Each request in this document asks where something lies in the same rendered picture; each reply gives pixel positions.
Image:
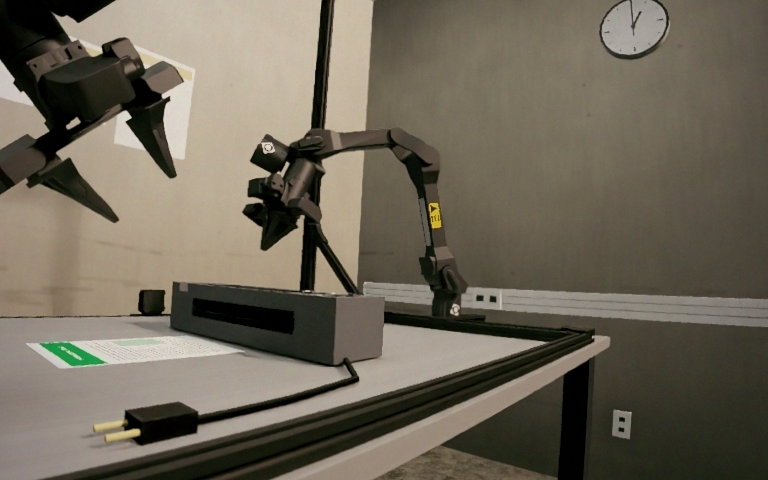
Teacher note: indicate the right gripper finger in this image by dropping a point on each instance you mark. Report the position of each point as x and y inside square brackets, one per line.
[76, 188]
[148, 127]

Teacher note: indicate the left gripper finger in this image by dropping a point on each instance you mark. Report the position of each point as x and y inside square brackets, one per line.
[265, 218]
[280, 226]

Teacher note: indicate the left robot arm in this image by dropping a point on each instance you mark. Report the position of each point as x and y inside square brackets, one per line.
[423, 166]

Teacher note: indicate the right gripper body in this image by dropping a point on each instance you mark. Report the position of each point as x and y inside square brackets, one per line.
[26, 156]

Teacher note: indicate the white printed sheet with green banner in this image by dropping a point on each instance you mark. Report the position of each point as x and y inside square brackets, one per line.
[105, 352]

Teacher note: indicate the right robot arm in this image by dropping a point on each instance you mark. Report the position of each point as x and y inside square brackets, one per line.
[85, 86]

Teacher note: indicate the grey laminator with black power cord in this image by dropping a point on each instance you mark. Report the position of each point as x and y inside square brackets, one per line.
[329, 328]

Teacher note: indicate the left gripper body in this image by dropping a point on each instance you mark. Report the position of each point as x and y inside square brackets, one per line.
[296, 189]

